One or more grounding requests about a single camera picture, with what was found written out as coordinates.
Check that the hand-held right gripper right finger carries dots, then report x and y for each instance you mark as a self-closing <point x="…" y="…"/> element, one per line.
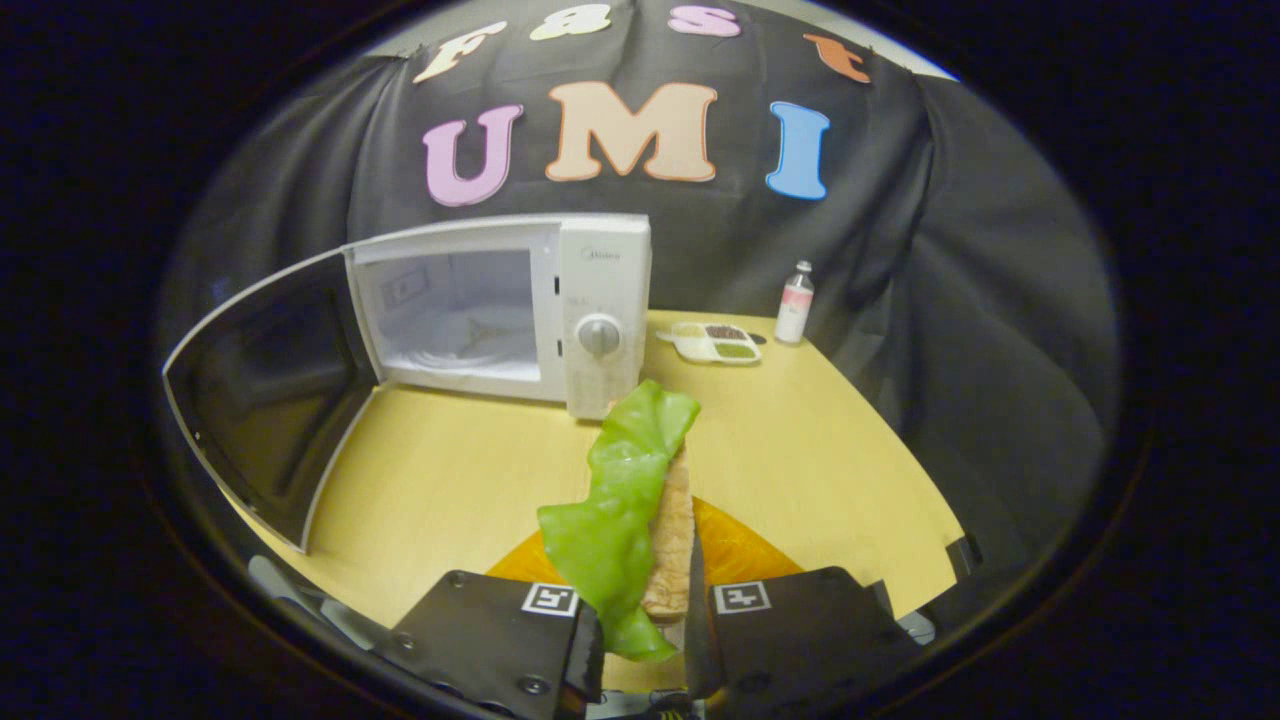
<point x="800" y="630"/>

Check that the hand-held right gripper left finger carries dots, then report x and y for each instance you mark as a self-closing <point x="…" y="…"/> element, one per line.
<point x="480" y="630"/>

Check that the lettuce sandwich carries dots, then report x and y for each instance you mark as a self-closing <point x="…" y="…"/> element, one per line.
<point x="620" y="500"/>

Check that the white microwave oven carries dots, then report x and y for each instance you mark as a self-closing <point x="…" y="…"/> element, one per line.
<point x="600" y="290"/>

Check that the white divided snack dish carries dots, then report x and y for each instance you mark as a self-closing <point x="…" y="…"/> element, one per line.
<point x="710" y="345"/>

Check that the small pink label bottle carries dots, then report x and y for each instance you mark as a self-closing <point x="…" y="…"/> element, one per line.
<point x="795" y="305"/>

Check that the black table edge bracket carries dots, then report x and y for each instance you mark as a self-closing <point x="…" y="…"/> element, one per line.
<point x="965" y="558"/>

